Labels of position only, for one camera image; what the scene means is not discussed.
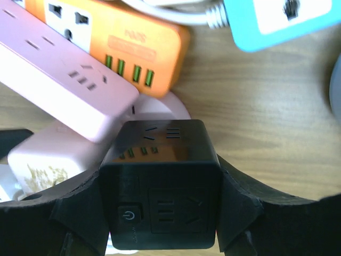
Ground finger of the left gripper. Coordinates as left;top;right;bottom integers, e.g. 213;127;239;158
0;129;33;159

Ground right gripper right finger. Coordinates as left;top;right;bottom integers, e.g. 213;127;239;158
217;157;340;255

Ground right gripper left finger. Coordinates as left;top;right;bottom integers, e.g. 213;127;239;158
1;171;109;255

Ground black cube socket adapter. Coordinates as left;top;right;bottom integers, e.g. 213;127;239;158
99;119;222;250

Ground pink cube adapter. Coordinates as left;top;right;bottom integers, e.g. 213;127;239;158
7;121;121;194

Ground pink power strip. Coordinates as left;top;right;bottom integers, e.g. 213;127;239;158
1;1;139;143

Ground pink round socket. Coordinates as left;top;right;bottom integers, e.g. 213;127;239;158
1;92;190;202

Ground blue round socket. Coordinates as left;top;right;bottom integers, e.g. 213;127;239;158
329;55;341;123

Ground orange power strip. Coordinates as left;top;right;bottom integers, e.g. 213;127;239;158
19;1;190;98

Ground teal power strip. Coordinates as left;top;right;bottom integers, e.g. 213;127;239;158
224;1;340;52

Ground white cord bundle centre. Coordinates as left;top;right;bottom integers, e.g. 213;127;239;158
122;0;230;29

